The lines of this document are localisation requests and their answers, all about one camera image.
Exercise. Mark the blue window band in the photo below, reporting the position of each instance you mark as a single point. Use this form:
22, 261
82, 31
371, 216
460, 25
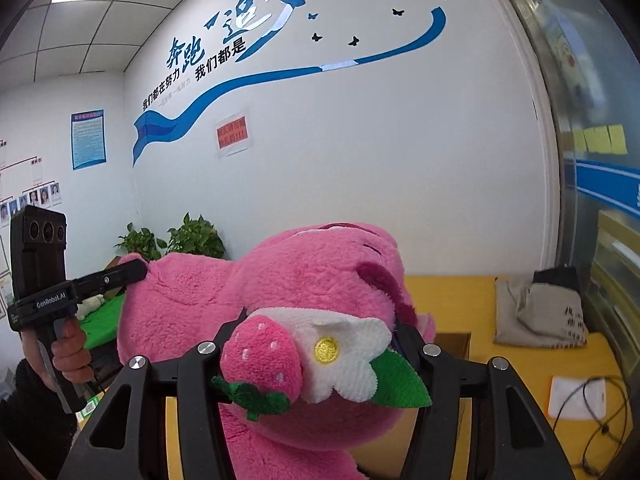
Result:
605, 180

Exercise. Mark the green box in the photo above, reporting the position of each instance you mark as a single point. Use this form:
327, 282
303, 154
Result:
102, 327

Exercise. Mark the white pad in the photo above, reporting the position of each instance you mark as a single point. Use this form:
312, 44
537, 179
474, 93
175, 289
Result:
570, 400

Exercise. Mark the person's left forearm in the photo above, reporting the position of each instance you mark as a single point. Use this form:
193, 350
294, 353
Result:
30, 430

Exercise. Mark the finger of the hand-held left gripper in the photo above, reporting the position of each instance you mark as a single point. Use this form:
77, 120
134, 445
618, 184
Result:
115, 276

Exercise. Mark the group of butterfly wall stickers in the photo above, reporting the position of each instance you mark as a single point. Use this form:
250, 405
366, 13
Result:
353, 40

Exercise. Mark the wall photo chart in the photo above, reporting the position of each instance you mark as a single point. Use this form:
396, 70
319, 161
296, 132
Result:
30, 195

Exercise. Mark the wall lettering decal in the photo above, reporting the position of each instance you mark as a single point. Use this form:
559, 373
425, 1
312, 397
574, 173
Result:
185, 52

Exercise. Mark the yellow shelf unit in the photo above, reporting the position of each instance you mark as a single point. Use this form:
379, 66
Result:
617, 270

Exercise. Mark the potted green plant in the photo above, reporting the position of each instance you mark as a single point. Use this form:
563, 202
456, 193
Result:
140, 242
197, 240

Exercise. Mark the person's left hand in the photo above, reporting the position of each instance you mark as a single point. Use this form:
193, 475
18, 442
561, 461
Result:
72, 357

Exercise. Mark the beige tote bag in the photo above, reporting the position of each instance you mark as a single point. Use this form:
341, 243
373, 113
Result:
520, 320

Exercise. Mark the yellow sticky note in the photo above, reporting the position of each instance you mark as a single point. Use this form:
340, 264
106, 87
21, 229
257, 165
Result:
604, 139
618, 139
592, 140
579, 141

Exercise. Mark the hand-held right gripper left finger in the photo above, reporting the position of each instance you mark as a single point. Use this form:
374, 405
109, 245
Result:
226, 332

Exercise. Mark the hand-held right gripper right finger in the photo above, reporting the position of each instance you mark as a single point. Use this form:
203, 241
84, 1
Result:
409, 341

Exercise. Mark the blue wall poster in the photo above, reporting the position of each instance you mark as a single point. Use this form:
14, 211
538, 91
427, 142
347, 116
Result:
89, 139

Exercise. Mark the white door frame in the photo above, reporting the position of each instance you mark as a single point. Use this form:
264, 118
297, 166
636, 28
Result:
545, 125

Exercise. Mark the small white plush toy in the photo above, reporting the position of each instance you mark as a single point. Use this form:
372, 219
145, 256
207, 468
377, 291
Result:
92, 306

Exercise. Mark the pink plush bear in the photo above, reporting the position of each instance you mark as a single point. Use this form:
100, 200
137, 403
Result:
200, 300

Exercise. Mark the black cloth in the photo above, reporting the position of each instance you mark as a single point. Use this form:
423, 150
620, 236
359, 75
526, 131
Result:
555, 277

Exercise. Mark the green white packet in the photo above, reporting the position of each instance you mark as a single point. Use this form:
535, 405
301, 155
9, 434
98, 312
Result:
89, 406

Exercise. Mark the cardboard box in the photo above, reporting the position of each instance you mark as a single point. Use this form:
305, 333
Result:
452, 345

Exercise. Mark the red wall sign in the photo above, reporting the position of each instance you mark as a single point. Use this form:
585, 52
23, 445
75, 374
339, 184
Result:
233, 134

